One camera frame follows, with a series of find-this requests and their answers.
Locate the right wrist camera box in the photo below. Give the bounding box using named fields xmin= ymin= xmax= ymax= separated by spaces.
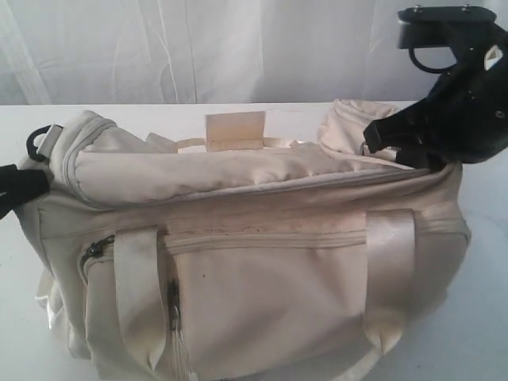
xmin=398 ymin=5 xmax=497 ymax=50

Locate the white backdrop curtain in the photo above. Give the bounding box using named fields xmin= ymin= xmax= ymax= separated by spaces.
xmin=0 ymin=0 xmax=508 ymax=107

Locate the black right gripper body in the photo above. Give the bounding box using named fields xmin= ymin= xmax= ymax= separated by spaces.
xmin=417 ymin=29 xmax=507 ymax=164

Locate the cream white duffel bag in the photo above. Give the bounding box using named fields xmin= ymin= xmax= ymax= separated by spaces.
xmin=15 ymin=100 xmax=470 ymax=380

